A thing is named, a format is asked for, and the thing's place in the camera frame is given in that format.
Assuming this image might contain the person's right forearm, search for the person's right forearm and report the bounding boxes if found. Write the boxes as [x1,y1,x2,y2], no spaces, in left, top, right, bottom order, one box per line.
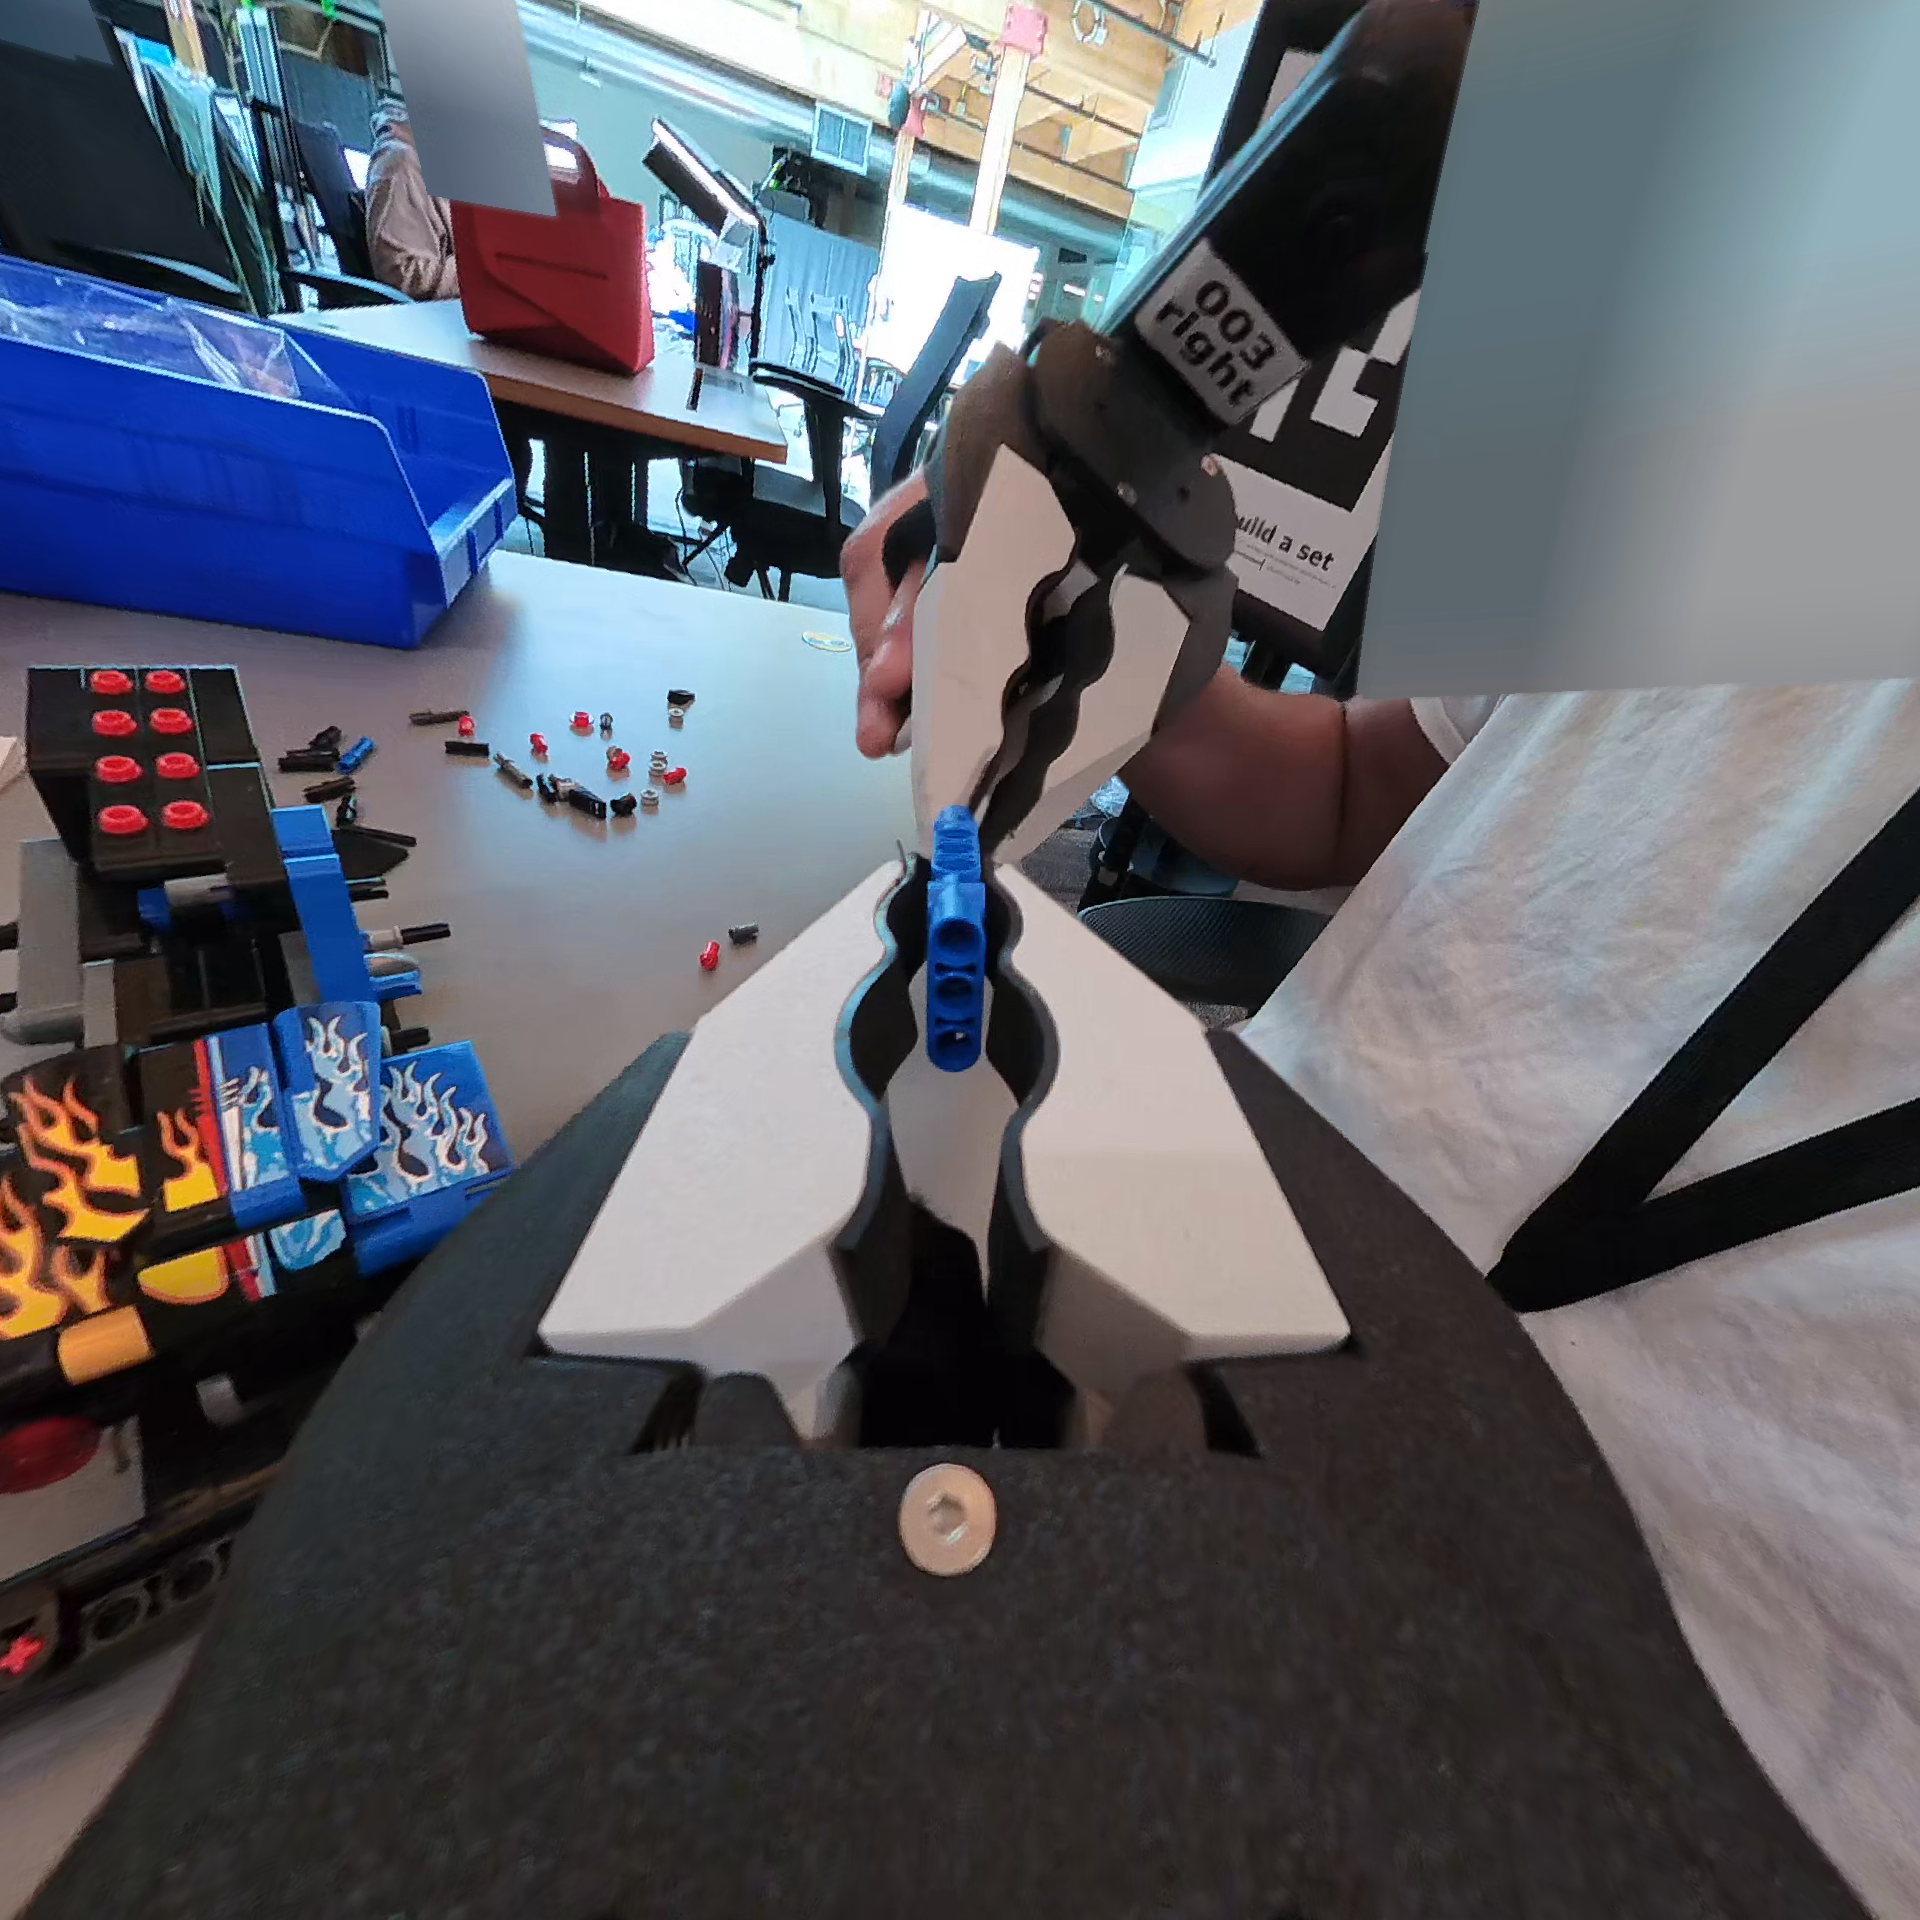
[1117,668,1454,894]

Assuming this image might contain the wooden desk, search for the wooden desk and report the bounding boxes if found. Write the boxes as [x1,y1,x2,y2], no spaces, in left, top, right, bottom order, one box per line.
[277,292,789,466]

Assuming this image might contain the black chair armrest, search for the black chair armrest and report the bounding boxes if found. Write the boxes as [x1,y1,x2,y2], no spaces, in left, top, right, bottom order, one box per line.
[1078,896,1337,1011]

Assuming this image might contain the blue lego beam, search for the blue lego beam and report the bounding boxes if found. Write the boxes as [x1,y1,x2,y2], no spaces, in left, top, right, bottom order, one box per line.
[921,804,992,1074]

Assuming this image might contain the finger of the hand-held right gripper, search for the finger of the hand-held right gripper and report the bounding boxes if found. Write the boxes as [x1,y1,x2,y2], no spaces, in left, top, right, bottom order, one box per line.
[971,570,1203,874]
[904,448,1087,834]

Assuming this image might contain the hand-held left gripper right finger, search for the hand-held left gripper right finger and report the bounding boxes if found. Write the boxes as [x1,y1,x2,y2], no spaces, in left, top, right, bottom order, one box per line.
[979,862,1356,1450]

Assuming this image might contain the black shoulder strap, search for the black shoulder strap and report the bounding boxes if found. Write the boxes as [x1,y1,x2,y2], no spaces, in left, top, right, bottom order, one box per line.
[1485,786,1920,1320]

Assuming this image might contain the red tote bag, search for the red tote bag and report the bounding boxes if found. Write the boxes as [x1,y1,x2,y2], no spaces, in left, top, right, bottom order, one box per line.
[447,129,659,378]

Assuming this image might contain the black office chair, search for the black office chair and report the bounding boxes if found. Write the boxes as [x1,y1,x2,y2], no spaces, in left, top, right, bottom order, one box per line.
[680,271,1003,602]

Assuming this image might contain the flame-printed lego car model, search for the flame-printed lego car model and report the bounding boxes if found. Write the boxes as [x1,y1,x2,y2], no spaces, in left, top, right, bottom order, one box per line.
[0,662,518,1728]

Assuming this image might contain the dark mesh office chair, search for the dark mesh office chair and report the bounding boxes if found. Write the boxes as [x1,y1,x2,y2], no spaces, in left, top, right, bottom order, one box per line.
[0,36,287,308]

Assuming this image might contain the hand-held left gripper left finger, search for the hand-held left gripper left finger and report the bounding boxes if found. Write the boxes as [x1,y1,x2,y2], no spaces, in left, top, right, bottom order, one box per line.
[537,862,924,1446]

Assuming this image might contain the white task sign board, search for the white task sign board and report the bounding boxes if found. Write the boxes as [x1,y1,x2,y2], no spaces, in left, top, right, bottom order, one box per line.
[1216,0,1425,634]

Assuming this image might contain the tilted dark monitor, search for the tilted dark monitor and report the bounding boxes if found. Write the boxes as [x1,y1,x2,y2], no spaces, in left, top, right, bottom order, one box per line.
[645,116,768,249]

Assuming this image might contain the scattered small lego pieces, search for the scattered small lego pieces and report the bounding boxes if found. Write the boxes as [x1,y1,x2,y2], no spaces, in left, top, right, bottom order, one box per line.
[277,686,704,826]

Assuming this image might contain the blue plastic bin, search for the blue plastic bin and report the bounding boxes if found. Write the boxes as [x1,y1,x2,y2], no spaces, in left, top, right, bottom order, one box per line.
[0,252,518,649]

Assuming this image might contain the person's right hand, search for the person's right hand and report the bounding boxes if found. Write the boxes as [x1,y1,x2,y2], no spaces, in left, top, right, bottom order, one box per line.
[836,471,945,760]

